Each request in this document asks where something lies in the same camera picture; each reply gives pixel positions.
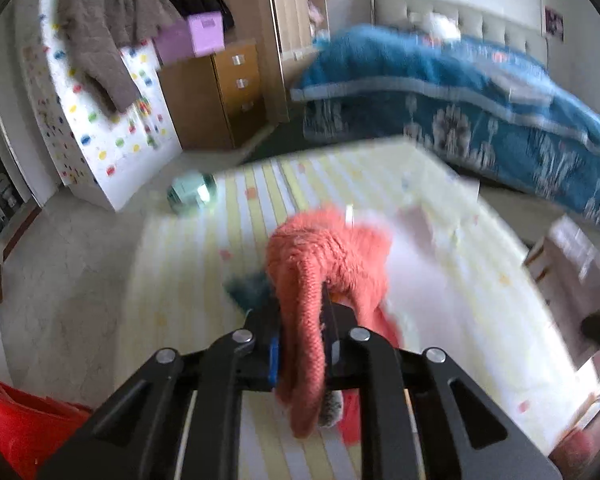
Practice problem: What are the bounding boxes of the wooden drawer cabinet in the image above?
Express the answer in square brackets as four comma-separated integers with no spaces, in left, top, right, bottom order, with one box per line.
[159,37,267,151]

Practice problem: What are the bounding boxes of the folded grey cloth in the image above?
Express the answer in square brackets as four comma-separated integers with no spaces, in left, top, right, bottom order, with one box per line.
[500,67,552,107]

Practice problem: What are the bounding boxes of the wooden wardrobe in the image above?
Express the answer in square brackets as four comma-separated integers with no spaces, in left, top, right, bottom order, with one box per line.
[207,0,331,123]

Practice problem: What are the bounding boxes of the bed with blue blanket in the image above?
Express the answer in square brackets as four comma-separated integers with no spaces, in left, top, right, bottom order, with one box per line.
[290,24,600,236]

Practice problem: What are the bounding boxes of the dark green rug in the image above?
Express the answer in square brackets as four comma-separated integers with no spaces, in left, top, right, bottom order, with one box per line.
[242,127,311,163]

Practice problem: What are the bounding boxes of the teal fuzzy cloth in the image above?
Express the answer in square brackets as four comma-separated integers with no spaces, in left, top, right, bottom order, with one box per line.
[224,271,278,317]

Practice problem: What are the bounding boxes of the red plastic bin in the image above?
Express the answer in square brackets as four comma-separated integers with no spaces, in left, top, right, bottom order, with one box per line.
[0,370,93,480]

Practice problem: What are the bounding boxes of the teal round object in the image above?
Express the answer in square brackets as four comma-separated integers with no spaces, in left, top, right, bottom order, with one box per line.
[166,171,217,218]

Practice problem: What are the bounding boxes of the salmon knitted cloth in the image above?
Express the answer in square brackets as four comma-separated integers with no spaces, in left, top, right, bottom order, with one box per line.
[265,207,406,443]

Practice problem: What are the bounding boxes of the pink white cloth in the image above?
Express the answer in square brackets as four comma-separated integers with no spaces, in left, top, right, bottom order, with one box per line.
[380,180,546,361]

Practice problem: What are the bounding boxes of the brown cardboard box piece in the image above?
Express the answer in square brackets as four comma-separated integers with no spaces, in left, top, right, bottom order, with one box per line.
[524,214,600,361]

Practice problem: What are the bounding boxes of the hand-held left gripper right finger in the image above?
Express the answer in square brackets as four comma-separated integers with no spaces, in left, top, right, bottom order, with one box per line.
[322,285,563,480]

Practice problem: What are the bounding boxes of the purple storage box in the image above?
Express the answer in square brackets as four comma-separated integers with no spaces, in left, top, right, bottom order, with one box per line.
[152,11,227,66]

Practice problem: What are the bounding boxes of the small wall picture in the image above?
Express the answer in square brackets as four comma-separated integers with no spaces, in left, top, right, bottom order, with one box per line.
[544,6,566,41]

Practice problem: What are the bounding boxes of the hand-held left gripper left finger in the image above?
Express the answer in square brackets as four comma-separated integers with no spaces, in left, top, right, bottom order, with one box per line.
[37,310,283,480]

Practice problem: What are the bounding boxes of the person's plaid red pants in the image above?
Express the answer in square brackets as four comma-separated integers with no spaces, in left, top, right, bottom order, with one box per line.
[550,430,598,468]

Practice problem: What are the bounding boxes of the pile of folded clothes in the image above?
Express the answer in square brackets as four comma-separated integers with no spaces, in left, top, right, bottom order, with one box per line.
[307,0,331,41]

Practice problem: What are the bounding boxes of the white polka-dot board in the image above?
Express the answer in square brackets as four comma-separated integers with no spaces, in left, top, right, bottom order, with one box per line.
[17,0,183,212]

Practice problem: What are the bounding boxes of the brown padded coat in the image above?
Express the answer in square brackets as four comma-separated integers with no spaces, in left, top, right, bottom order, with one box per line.
[55,0,181,113]

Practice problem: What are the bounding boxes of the white plush toy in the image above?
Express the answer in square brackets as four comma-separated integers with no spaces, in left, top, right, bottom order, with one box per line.
[425,11,462,41]

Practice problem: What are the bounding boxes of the white toilet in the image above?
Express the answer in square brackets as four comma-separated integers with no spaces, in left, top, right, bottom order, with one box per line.
[0,174,23,211]

